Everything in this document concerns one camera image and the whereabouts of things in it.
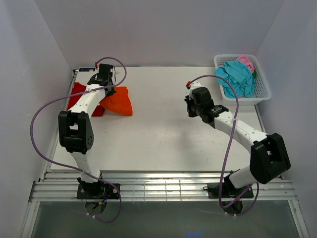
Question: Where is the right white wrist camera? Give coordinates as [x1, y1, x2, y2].
[186, 81, 201, 96]

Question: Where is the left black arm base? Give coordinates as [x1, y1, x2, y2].
[76, 177, 121, 200]

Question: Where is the green garment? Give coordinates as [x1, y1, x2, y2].
[252, 70, 257, 79]

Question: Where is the pink t shirt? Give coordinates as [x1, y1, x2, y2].
[237, 55, 255, 74]

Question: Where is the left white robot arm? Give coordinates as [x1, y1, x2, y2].
[58, 64, 115, 198]

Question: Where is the white plastic basket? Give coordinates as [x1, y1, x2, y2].
[213, 54, 271, 105]

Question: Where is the blue label sticker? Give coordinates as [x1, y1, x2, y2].
[78, 67, 96, 72]

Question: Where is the blue t shirt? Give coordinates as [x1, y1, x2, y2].
[215, 59, 256, 98]

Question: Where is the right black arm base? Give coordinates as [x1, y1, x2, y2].
[203, 175, 254, 198]

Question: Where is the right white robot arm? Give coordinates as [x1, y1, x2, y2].
[185, 85, 291, 197]

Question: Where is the aluminium table frame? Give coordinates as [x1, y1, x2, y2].
[22, 67, 309, 238]

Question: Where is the orange t shirt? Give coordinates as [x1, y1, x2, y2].
[100, 86, 133, 117]

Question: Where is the folded red t shirt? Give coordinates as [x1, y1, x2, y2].
[67, 82, 106, 117]

